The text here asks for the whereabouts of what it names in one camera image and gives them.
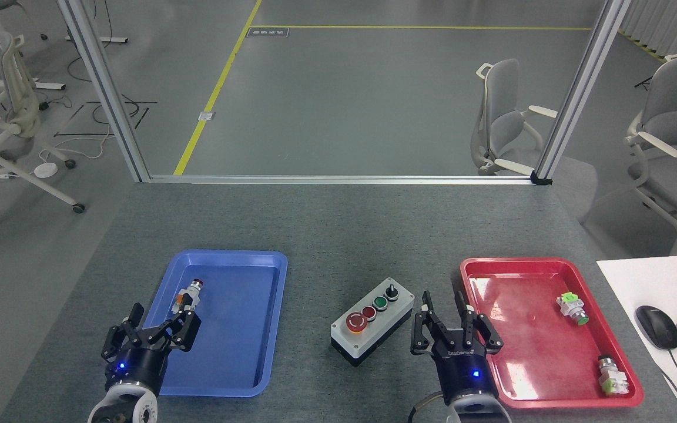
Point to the round white floor socket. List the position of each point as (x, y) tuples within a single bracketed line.
[(46, 170)]

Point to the white desk board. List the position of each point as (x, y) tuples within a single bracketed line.
[(656, 282)]

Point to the green push button switch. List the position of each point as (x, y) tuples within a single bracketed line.
[(570, 306), (612, 376)]

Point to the white desk frame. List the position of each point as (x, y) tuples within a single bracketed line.
[(27, 84)]

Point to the red push button switch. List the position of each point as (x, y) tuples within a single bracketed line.
[(190, 292)]

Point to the metal floor outlet plate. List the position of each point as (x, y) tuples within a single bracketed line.
[(207, 116)]

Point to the red plastic tray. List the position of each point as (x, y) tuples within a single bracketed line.
[(550, 358)]

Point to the black computer mouse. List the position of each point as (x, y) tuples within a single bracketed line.
[(657, 326)]

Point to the grey control box with buttons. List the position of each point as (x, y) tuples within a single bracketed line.
[(374, 329)]

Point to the silver aluminium rail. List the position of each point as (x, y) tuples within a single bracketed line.
[(338, 179)]

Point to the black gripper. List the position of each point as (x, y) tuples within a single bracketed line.
[(462, 373), (138, 367)]

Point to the blue plastic tray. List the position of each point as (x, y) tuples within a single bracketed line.
[(233, 341)]

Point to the dark floor label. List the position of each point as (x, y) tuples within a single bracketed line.
[(267, 32)]

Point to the silver aluminium post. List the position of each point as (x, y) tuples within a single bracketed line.
[(579, 94), (106, 88)]

